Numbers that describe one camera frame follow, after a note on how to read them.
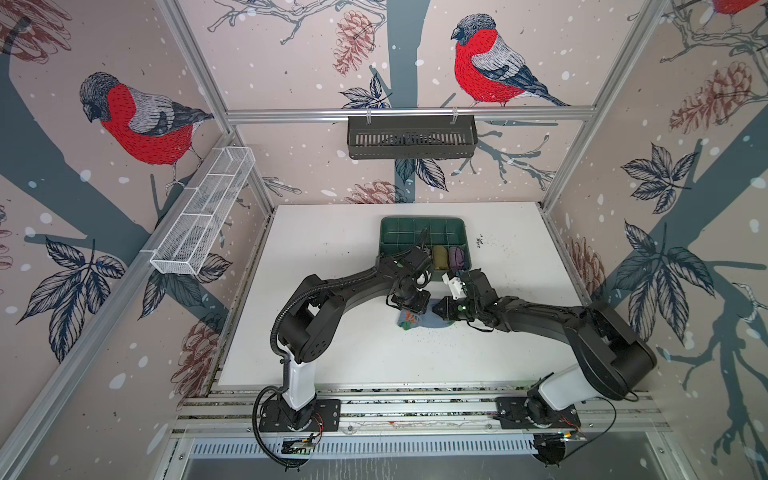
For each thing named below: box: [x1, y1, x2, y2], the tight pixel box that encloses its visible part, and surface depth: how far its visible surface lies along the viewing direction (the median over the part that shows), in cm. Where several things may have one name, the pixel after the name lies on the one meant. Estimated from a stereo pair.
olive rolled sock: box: [433, 245, 449, 270], surface depth 100 cm
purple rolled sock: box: [448, 246, 465, 271], surface depth 102 cm
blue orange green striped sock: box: [397, 301, 455, 330], surface depth 90 cm
